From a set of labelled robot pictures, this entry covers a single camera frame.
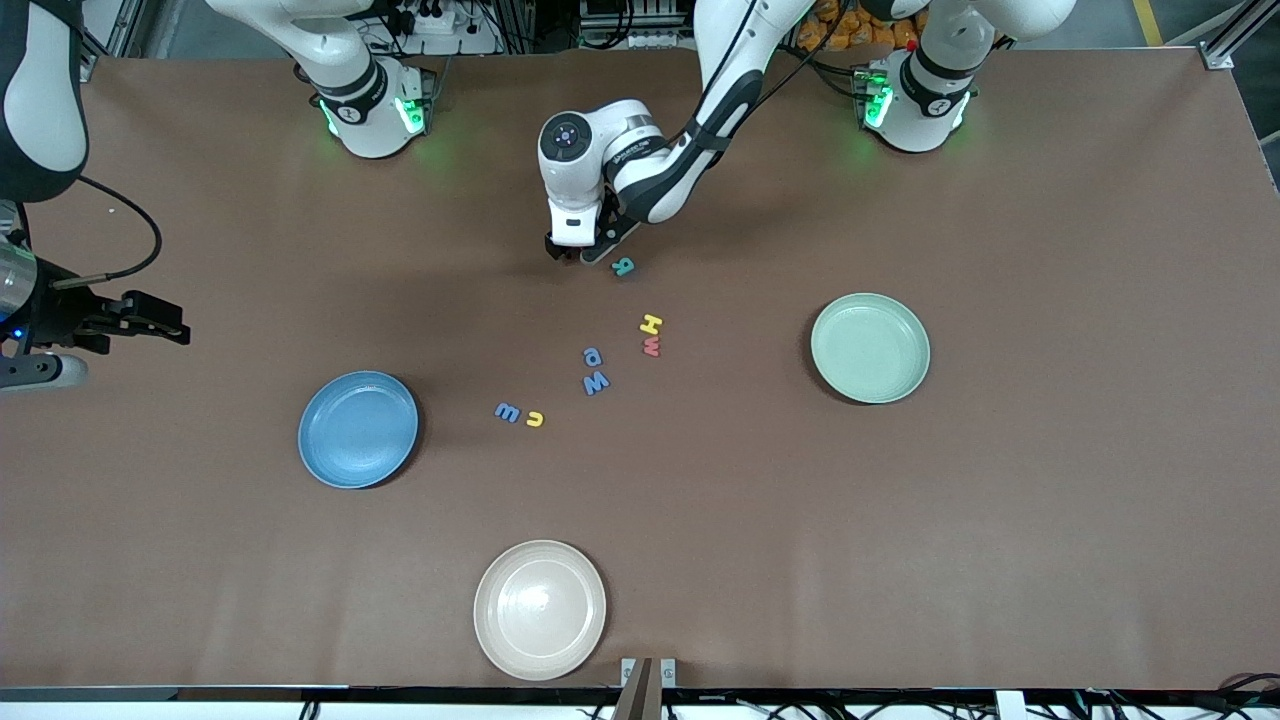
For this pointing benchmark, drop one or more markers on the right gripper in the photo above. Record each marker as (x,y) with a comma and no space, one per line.
(62,315)

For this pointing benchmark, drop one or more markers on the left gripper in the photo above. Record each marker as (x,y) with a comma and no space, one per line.
(557,247)

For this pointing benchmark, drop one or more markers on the yellow capital letter H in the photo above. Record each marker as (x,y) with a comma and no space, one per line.
(651,323)

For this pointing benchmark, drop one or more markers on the blue capital letter M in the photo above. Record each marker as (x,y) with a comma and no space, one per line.
(596,382)

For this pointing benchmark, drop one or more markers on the blue lowercase letter m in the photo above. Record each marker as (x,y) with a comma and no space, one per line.
(507,412)

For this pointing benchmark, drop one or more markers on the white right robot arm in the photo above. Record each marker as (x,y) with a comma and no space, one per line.
(40,100)

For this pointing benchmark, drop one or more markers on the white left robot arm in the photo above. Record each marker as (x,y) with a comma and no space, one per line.
(650,170)

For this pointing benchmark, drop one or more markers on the white power strip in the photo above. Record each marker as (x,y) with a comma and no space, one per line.
(460,40)

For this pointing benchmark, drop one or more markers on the black electronics rack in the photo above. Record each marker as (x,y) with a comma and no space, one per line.
(640,20)

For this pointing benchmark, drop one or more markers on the blue plate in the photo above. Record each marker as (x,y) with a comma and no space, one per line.
(358,430)

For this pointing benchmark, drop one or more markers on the green plate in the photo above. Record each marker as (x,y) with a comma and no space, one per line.
(870,348)

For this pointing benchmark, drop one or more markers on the beige plate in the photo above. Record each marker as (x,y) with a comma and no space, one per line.
(540,610)

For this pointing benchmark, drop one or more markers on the orange snack packets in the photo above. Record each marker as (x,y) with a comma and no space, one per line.
(870,30)

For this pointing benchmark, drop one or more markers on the brown table cover sheet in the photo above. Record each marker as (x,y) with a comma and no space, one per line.
(1000,550)

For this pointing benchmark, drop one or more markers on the metal camera bracket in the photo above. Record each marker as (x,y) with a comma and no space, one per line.
(640,700)

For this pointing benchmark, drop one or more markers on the small white bracket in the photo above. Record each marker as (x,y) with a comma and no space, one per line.
(1010,706)

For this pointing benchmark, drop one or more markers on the aluminium frame profile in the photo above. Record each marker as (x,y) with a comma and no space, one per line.
(1218,58)

